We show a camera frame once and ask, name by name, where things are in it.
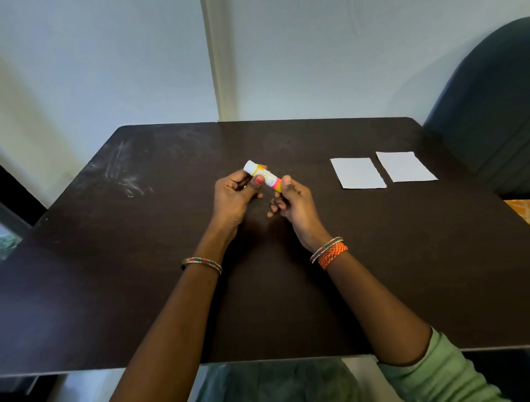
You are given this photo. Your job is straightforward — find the person's right hand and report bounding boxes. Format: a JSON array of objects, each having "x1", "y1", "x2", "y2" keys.
[{"x1": 267, "y1": 175, "x2": 328, "y2": 252}]

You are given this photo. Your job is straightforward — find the person's left hand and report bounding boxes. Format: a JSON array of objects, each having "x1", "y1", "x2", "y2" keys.
[{"x1": 212, "y1": 165, "x2": 268, "y2": 239}]

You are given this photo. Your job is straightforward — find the white and yellow glue stick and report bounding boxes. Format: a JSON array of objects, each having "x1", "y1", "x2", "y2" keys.
[{"x1": 243, "y1": 160, "x2": 283, "y2": 194}]

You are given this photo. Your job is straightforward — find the person's right forearm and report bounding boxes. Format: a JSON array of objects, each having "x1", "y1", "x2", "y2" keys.
[{"x1": 308, "y1": 234, "x2": 432, "y2": 367}]

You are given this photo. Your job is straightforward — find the person's left forearm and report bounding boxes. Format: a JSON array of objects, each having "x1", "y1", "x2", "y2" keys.
[{"x1": 111, "y1": 230, "x2": 232, "y2": 402}]

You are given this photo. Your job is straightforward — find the white paper piece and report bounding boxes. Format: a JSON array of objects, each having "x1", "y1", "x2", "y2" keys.
[
  {"x1": 330, "y1": 157, "x2": 387, "y2": 190},
  {"x1": 375, "y1": 151, "x2": 439, "y2": 183}
]

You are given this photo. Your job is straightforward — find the multicoloured beaded bangle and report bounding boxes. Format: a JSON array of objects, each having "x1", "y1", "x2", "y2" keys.
[
  {"x1": 310, "y1": 236, "x2": 344, "y2": 264},
  {"x1": 181, "y1": 257, "x2": 223, "y2": 276}
]

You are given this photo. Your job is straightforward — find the grey-green trousers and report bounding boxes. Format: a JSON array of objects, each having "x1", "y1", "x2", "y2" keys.
[{"x1": 195, "y1": 357, "x2": 365, "y2": 402}]

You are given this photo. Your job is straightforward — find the dark blue chair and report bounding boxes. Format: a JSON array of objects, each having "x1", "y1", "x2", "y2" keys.
[{"x1": 423, "y1": 17, "x2": 530, "y2": 200}]

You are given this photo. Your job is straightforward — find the orange patterned cloth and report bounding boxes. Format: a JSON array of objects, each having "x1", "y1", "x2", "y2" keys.
[{"x1": 503, "y1": 199, "x2": 530, "y2": 225}]

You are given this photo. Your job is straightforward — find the green sleeve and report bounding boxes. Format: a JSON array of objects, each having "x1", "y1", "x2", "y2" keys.
[{"x1": 378, "y1": 327, "x2": 512, "y2": 402}]

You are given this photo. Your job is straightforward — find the orange braided thread bracelet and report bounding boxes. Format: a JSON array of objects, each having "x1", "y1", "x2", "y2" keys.
[{"x1": 317, "y1": 242, "x2": 349, "y2": 271}]

